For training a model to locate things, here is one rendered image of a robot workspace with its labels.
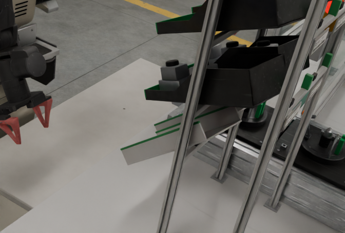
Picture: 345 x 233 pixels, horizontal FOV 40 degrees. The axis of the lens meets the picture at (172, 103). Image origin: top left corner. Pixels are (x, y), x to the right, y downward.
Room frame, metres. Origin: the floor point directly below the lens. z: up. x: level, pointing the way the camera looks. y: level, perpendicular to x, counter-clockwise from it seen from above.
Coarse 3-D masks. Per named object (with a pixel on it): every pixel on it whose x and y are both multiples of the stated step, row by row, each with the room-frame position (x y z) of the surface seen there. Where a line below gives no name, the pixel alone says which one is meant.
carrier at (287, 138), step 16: (288, 128) 1.28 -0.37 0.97; (288, 144) 1.19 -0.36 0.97; (304, 144) 1.18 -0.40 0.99; (320, 144) 1.19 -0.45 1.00; (336, 144) 1.21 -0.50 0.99; (304, 160) 1.13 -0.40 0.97; (320, 160) 1.13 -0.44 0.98; (336, 160) 1.13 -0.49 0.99; (320, 176) 1.07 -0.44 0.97; (336, 176) 1.08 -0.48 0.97
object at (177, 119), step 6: (210, 108) 0.98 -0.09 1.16; (216, 108) 0.98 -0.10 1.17; (240, 108) 0.98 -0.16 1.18; (180, 114) 1.03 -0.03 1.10; (168, 120) 1.05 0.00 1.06; (174, 120) 1.04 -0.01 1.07; (180, 120) 1.03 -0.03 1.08; (156, 126) 1.07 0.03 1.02; (162, 126) 1.06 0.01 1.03; (168, 126) 1.05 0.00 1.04
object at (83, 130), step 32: (96, 96) 1.41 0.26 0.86; (128, 96) 1.45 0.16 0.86; (32, 128) 1.16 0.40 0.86; (64, 128) 1.19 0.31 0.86; (96, 128) 1.23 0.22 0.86; (128, 128) 1.26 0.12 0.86; (0, 160) 0.99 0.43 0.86; (32, 160) 1.02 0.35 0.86; (64, 160) 1.05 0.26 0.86; (96, 160) 1.07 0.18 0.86; (0, 192) 0.90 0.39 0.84; (32, 192) 0.90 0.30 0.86
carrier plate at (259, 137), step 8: (272, 112) 1.36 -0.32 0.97; (240, 128) 1.22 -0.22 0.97; (248, 128) 1.23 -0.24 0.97; (256, 128) 1.24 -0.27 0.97; (264, 128) 1.25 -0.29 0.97; (240, 136) 1.18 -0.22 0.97; (248, 136) 1.19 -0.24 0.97; (256, 136) 1.20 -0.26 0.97; (264, 136) 1.21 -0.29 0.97; (256, 144) 1.16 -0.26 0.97
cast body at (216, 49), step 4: (220, 44) 1.11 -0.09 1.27; (212, 48) 1.08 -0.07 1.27; (216, 48) 1.09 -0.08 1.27; (220, 48) 1.11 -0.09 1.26; (212, 52) 1.08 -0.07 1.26; (216, 52) 1.09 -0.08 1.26; (220, 52) 1.10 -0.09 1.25; (212, 56) 1.08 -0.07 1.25; (216, 56) 1.08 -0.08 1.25; (208, 60) 1.08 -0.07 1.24; (212, 60) 1.07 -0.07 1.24; (216, 60) 1.07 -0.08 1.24
